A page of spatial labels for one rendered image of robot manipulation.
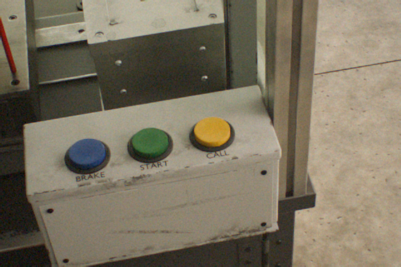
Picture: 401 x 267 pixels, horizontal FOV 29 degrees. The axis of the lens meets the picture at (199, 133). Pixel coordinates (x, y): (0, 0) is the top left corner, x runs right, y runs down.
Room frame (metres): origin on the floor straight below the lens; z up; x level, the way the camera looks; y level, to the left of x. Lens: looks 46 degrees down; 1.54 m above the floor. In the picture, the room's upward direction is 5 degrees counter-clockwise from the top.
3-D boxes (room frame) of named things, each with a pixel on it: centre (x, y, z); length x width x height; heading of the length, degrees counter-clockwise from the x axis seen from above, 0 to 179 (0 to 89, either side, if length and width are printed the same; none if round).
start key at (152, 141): (0.60, 0.06, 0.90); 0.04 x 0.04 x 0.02
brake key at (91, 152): (0.59, 0.13, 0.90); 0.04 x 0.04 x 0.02
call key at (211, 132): (0.60, -0.01, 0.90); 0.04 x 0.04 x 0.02
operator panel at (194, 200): (0.61, 0.06, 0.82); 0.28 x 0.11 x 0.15; 97
